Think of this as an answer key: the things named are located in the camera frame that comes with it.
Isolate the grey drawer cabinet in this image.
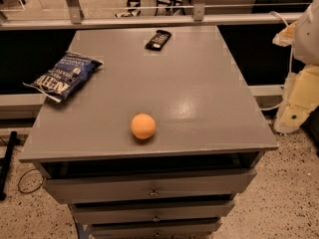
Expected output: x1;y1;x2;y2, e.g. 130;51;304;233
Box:
21;27;276;232

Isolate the top grey drawer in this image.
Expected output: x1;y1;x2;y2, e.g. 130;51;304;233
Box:
44;168;256;203

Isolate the black floor cable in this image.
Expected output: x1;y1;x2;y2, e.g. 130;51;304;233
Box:
17;168;45;195

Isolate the grey metal railing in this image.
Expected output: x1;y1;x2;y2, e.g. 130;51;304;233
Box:
1;0;315;30

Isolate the blue chip bag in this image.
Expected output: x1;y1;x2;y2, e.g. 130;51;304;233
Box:
24;52;103;103

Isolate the bottom grey drawer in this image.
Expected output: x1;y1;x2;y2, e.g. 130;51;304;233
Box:
91;220;221;239

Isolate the orange ball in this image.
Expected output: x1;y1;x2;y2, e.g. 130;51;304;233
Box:
131;114;156;139

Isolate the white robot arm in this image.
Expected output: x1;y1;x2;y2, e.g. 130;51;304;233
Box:
273;0;319;133

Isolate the black snack bar wrapper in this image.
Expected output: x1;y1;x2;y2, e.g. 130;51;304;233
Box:
145;30;171;51

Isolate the middle grey drawer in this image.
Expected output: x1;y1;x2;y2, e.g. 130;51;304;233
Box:
72;200;234;225

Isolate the white cable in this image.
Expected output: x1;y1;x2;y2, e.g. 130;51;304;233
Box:
259;11;297;112

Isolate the black stand leg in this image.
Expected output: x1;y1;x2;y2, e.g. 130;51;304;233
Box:
0;131;19;201

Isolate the grey drawer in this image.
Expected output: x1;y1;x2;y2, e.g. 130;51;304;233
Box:
91;220;221;239
72;200;234;225
44;168;256;203

